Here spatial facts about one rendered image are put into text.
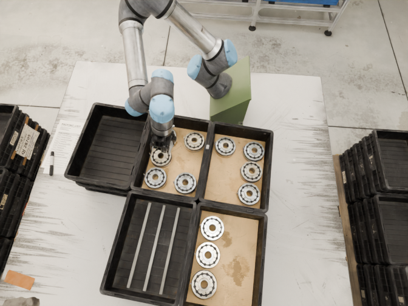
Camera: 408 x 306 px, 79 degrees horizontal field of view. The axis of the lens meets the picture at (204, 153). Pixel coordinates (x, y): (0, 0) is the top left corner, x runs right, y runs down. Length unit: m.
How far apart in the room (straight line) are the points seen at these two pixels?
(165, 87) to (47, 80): 2.20
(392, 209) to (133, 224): 1.61
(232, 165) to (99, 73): 1.05
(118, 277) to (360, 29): 3.31
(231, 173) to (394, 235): 1.18
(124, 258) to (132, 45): 0.86
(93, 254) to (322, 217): 1.14
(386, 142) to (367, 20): 1.93
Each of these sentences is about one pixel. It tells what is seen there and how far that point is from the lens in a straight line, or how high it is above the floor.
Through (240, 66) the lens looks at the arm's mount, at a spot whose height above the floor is 0.94.
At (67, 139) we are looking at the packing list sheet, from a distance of 1.61.
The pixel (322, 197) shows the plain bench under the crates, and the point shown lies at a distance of 1.47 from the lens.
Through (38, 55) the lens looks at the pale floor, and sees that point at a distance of 3.21.
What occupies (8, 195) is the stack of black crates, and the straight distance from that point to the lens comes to 2.05.
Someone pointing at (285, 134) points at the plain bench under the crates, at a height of 0.70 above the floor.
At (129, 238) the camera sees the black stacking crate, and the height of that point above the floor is 0.83.
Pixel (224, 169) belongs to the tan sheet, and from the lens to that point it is 1.23.
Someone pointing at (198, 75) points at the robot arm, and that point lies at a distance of 1.29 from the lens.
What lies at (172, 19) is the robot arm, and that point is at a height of 1.29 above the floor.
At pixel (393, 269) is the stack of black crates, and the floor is 0.49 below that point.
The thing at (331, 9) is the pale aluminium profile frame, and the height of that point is 0.29.
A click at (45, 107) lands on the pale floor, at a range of 2.77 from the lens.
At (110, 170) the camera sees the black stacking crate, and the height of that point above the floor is 0.83.
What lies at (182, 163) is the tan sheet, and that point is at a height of 0.83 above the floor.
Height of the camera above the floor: 1.98
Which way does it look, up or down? 67 degrees down
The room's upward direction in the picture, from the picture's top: 3 degrees clockwise
